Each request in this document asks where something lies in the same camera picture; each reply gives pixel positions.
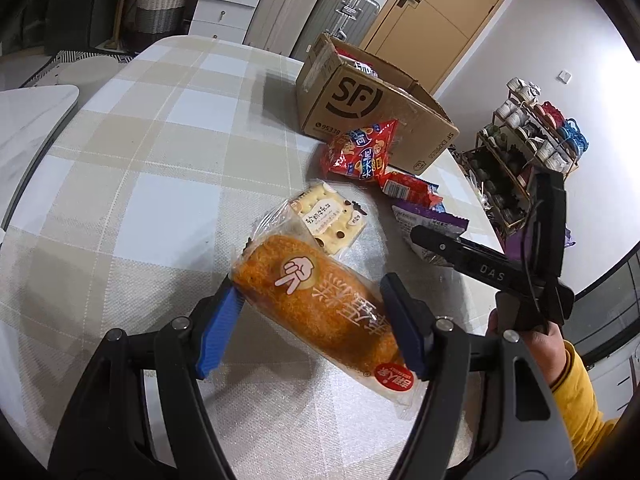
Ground yellow sleeve forearm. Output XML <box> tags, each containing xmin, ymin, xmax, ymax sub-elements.
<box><xmin>551</xmin><ymin>340</ymin><xmax>617</xmax><ymax>469</ymax></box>

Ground woven laundry basket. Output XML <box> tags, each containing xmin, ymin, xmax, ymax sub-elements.
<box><xmin>134</xmin><ymin>0</ymin><xmax>186</xmax><ymax>35</ymax></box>

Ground wooden door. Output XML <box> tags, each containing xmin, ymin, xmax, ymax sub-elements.
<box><xmin>362</xmin><ymin>0</ymin><xmax>504</xmax><ymax>93</ymax></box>

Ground red biscuit snack bag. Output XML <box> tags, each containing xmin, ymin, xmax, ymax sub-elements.
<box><xmin>320</xmin><ymin>119</ymin><xmax>398</xmax><ymax>182</ymax></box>

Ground white marble side table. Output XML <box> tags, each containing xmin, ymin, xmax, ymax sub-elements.
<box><xmin>1</xmin><ymin>84</ymin><xmax>79</xmax><ymax>231</ymax></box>

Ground purple candy bag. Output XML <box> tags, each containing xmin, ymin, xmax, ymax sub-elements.
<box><xmin>392</xmin><ymin>200</ymin><xmax>469</xmax><ymax>266</ymax></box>

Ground beige suitcase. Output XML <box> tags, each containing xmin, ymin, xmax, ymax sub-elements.
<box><xmin>243</xmin><ymin>0</ymin><xmax>318</xmax><ymax>56</ymax></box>

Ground red chocolate pie packet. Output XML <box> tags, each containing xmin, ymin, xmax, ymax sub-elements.
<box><xmin>375</xmin><ymin>171</ymin><xmax>442</xmax><ymax>209</ymax></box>

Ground SF cardboard box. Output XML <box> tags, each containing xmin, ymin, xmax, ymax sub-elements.
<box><xmin>296</xmin><ymin>32</ymin><xmax>459</xmax><ymax>176</ymax></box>

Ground silver suitcase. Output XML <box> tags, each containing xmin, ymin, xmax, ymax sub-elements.
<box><xmin>290</xmin><ymin>0</ymin><xmax>380</xmax><ymax>61</ymax></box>

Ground cheese cracker packet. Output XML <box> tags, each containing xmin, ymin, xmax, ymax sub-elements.
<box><xmin>288</xmin><ymin>181</ymin><xmax>368</xmax><ymax>256</ymax></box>

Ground orange bread loaf packet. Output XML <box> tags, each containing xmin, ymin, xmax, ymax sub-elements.
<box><xmin>231</xmin><ymin>202</ymin><xmax>423</xmax><ymax>418</ymax></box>

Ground person's right hand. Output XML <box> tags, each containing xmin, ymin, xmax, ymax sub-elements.
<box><xmin>518</xmin><ymin>322</ymin><xmax>568</xmax><ymax>388</ymax></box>

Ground wooden shoe rack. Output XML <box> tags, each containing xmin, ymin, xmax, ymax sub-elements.
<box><xmin>459</xmin><ymin>78</ymin><xmax>589</xmax><ymax>240</ymax></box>

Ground checked tablecloth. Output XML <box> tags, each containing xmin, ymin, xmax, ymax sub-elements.
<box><xmin>1</xmin><ymin>36</ymin><xmax>412</xmax><ymax>479</ymax></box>

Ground purple gift bag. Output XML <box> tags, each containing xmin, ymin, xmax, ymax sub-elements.
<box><xmin>503</xmin><ymin>228</ymin><xmax>576</xmax><ymax>260</ymax></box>

